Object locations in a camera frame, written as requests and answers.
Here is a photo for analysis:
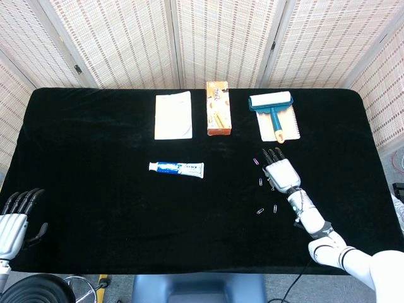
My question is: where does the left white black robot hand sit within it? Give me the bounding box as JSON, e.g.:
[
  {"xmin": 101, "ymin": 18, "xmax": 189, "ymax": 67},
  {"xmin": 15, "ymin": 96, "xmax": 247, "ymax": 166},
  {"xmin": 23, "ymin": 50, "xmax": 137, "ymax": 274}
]
[{"xmin": 0, "ymin": 188, "xmax": 49, "ymax": 261}]

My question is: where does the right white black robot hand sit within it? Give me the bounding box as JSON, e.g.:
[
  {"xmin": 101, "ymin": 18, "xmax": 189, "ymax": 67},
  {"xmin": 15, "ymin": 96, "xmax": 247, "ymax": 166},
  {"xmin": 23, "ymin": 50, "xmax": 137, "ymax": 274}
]
[{"xmin": 261, "ymin": 147, "xmax": 302, "ymax": 193}]

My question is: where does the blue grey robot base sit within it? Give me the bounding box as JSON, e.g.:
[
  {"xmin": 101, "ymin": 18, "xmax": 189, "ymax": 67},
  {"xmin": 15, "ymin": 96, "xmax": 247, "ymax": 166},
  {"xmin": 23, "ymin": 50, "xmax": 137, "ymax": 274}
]
[{"xmin": 131, "ymin": 273, "xmax": 268, "ymax": 303}]

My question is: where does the beige spiral notebook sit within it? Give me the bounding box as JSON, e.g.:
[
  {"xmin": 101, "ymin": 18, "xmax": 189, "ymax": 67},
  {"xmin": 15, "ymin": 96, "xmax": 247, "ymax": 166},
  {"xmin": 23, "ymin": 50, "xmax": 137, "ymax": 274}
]
[{"xmin": 254, "ymin": 104, "xmax": 301, "ymax": 142}]

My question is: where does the teal lint roller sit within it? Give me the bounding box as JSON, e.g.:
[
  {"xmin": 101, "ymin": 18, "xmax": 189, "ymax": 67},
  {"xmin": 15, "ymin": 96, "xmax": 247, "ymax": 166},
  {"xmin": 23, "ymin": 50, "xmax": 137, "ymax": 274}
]
[{"xmin": 247, "ymin": 91, "xmax": 294, "ymax": 145}]

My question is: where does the orange cardboard box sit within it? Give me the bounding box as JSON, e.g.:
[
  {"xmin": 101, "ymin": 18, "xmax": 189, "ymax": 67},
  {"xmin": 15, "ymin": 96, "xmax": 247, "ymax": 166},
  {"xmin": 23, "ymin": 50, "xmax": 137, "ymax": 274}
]
[{"xmin": 206, "ymin": 81, "xmax": 234, "ymax": 137}]

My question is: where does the chrome stool base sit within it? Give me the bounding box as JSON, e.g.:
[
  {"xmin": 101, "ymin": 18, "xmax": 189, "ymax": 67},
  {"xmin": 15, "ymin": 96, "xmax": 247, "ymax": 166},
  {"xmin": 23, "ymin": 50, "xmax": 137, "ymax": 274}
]
[{"xmin": 64, "ymin": 275, "xmax": 111, "ymax": 303}]

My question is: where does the black velvet tablecloth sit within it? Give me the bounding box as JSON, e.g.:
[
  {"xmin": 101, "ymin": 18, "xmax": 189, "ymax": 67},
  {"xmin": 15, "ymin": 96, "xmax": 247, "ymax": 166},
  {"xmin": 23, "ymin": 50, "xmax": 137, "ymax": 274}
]
[{"xmin": 0, "ymin": 87, "xmax": 404, "ymax": 278}]

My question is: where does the blue white toothpaste tube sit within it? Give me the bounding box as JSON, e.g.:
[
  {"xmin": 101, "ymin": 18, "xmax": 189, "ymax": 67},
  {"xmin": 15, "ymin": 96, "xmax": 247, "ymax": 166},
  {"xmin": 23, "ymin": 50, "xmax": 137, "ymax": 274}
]
[{"xmin": 148, "ymin": 161, "xmax": 205, "ymax": 179}]

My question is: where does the white patterned fabric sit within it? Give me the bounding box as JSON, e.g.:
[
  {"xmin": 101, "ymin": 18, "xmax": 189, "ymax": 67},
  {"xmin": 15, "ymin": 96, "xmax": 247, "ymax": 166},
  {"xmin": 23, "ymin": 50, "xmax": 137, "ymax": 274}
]
[{"xmin": 390, "ymin": 193, "xmax": 404, "ymax": 229}]

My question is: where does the white paper booklet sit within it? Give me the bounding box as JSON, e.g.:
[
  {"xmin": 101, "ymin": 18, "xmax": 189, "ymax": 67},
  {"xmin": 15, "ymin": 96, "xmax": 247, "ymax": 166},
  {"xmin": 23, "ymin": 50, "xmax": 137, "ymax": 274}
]
[{"xmin": 153, "ymin": 91, "xmax": 194, "ymax": 140}]

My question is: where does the woven folding screen panel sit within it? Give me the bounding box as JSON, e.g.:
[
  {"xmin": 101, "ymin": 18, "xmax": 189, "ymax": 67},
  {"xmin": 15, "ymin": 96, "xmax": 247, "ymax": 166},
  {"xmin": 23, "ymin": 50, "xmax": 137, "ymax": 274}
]
[
  {"xmin": 40, "ymin": 0, "xmax": 181, "ymax": 89},
  {"xmin": 268, "ymin": 0, "xmax": 404, "ymax": 89},
  {"xmin": 348, "ymin": 31, "xmax": 404, "ymax": 149},
  {"xmin": 172, "ymin": 0, "xmax": 287, "ymax": 89},
  {"xmin": 0, "ymin": 0, "xmax": 37, "ymax": 171}
]

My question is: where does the black cable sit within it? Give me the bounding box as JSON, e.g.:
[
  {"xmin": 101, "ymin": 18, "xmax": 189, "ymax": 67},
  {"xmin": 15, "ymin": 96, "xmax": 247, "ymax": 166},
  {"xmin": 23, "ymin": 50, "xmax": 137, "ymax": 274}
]
[{"xmin": 268, "ymin": 264, "xmax": 312, "ymax": 303}]

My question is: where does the red cable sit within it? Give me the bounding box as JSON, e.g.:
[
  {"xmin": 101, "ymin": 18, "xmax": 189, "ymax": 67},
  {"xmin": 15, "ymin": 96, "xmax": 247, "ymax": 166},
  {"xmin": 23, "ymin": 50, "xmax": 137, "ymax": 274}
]
[{"xmin": 391, "ymin": 150, "xmax": 404, "ymax": 174}]

